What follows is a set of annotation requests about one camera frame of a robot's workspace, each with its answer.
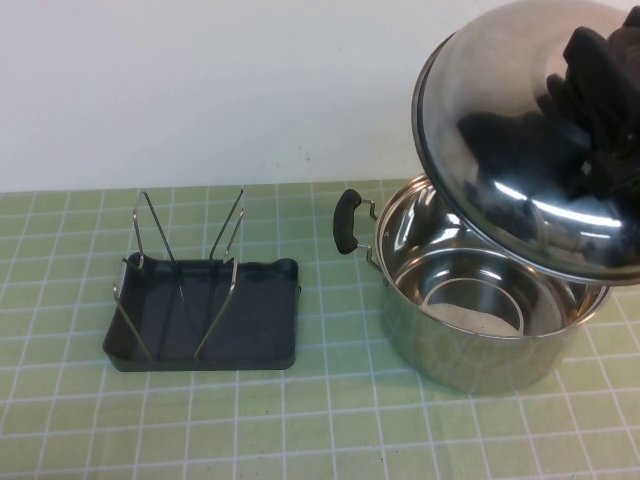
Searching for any stainless steel cooking pot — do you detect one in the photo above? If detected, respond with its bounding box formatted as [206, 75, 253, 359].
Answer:
[333, 174, 614, 397]

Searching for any green checkered tablecloth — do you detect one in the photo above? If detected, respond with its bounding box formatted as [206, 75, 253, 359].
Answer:
[0, 172, 640, 480]

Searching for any wire lid rack dark tray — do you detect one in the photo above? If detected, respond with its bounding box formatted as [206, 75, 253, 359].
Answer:
[102, 188, 304, 374]

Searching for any stainless steel pot lid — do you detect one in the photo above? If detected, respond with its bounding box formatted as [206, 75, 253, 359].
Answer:
[409, 0, 640, 287]

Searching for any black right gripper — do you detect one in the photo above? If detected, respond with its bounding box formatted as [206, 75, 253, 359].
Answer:
[563, 0, 640, 202]

